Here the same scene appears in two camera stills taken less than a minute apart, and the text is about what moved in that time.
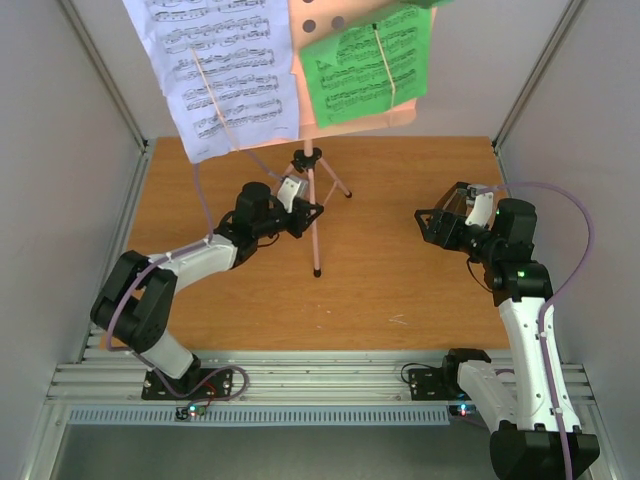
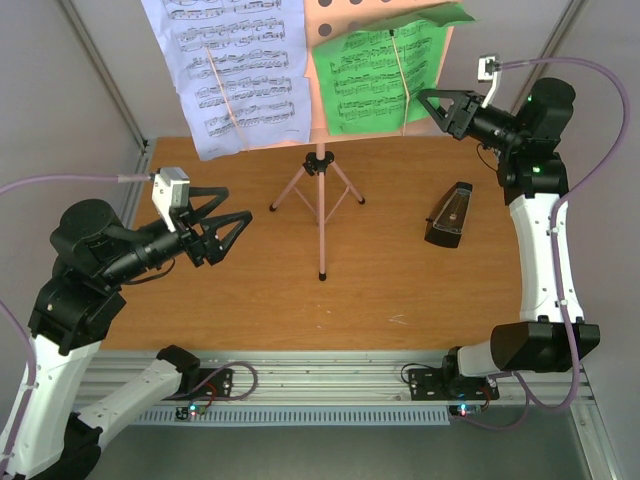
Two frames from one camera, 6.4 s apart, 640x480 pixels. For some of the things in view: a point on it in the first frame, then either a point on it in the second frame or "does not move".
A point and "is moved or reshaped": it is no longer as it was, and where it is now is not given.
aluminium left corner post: [105, 71] does not move
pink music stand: [314, 20] → [331, 17]
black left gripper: [304, 210] → [209, 244]
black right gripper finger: [429, 221] → [443, 118]
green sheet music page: [377, 63] is moved or reshaped
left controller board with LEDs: [183, 413] does not move
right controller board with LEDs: [463, 410] does not move
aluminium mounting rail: [276, 378] does not move
